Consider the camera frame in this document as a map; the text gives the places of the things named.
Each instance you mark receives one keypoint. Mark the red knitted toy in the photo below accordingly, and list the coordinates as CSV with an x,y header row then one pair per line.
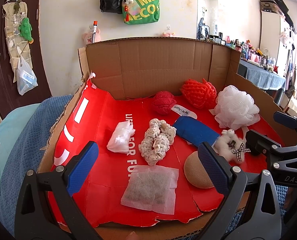
x,y
163,102

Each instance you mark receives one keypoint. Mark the beige hanging organizer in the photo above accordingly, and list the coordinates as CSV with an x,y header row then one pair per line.
x,y
13,13

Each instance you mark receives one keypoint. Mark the blue fabric pouch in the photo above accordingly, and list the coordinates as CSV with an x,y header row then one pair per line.
x,y
194,131

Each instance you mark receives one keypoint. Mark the cream crochet scrunchie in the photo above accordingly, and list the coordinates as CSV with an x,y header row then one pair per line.
x,y
157,141

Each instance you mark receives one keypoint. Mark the green tote bag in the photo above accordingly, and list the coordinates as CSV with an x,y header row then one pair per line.
x,y
141,12

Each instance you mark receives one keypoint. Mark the red lined cardboard box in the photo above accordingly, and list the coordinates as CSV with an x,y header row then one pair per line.
x,y
120,78

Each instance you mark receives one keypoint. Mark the pink plush pig toy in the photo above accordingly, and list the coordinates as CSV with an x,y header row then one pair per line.
x,y
168,32

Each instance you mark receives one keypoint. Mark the blue knitted blanket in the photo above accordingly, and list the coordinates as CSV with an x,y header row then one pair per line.
x,y
34,122

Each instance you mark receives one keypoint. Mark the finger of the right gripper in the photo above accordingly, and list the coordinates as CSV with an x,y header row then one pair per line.
x,y
286,120
262,145

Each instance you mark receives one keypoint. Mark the green plush toy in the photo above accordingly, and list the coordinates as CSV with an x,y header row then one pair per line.
x,y
25,30

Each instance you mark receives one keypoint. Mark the blue cloth covered table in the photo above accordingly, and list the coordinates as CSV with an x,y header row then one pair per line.
x,y
261,78

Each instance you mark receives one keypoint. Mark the red mesh bath pouf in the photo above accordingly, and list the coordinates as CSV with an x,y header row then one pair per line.
x,y
201,95

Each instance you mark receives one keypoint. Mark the white wardrobe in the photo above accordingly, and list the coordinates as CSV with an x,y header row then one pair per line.
x,y
276,40

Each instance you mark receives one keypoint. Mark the white plastic bag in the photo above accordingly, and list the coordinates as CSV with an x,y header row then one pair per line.
x,y
25,77

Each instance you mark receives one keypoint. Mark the white mesh bath pouf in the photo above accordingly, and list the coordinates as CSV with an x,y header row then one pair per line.
x,y
235,109

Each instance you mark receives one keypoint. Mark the white plush lamb toy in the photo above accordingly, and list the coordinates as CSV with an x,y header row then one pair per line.
x,y
230,147

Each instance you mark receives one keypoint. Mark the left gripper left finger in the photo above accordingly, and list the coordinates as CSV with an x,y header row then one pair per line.
x,y
67,180

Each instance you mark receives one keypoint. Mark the white tissue pack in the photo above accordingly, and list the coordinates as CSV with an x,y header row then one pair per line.
x,y
119,141

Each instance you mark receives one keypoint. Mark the dark brown door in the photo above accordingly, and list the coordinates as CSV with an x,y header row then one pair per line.
x,y
10,99

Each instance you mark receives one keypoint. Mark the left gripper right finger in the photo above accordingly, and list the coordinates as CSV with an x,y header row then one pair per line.
x,y
227,182

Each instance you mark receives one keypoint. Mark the wall mirror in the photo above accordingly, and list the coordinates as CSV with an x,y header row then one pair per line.
x,y
207,19

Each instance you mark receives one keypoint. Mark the teal pillow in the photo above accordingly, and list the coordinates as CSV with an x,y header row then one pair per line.
x,y
11,128

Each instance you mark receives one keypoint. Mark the white sachet packet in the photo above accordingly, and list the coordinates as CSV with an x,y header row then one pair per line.
x,y
152,188

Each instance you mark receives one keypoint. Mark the tan round sponge puff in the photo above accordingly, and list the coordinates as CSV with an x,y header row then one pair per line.
x,y
195,172

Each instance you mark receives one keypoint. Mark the orange capped stick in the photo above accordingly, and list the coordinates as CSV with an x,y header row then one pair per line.
x,y
94,31

